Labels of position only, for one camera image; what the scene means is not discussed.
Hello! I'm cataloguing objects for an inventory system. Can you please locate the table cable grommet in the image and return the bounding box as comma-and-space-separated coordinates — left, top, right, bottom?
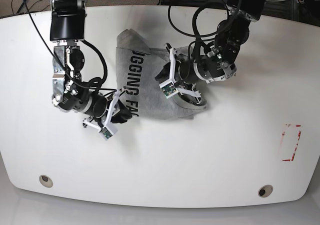
258, 184, 274, 198
39, 175, 53, 188

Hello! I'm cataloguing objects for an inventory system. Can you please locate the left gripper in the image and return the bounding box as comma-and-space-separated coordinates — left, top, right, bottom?
154, 43, 202, 104

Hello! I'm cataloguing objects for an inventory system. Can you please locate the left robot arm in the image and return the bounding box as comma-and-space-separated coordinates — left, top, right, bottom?
155, 0, 266, 105

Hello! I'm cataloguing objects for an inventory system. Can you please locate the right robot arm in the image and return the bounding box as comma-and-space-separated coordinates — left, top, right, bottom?
49, 0, 132, 139

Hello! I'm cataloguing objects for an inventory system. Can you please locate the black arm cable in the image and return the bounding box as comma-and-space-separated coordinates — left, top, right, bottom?
167, 0, 233, 61
17, 0, 118, 96

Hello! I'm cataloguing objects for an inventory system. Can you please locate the red tape rectangle marking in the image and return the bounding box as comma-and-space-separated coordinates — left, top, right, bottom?
279, 124, 302, 162

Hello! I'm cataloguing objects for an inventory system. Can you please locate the right table cable grommet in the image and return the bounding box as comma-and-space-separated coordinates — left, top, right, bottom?
258, 184, 274, 198

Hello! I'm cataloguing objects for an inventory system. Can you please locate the grey t-shirt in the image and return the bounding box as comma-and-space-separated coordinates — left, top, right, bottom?
115, 29, 207, 120

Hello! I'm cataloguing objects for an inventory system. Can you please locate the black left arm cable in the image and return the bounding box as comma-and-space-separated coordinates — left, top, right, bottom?
167, 0, 233, 61

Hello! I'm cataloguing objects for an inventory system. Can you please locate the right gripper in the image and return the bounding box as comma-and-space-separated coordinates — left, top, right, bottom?
82, 86, 133, 132

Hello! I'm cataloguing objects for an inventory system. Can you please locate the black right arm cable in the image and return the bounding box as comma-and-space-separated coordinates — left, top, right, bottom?
17, 0, 118, 96

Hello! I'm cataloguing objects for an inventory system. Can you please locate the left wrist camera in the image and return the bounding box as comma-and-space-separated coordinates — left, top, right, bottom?
159, 79, 179, 99

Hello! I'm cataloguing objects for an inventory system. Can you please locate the left table cable grommet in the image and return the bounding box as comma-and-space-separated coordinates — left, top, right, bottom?
39, 175, 53, 188

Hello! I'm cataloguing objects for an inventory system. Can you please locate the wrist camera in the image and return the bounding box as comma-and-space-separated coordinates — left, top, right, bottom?
98, 125, 118, 141
159, 79, 179, 99

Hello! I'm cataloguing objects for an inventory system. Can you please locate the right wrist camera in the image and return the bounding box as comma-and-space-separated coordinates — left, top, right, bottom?
98, 125, 118, 141

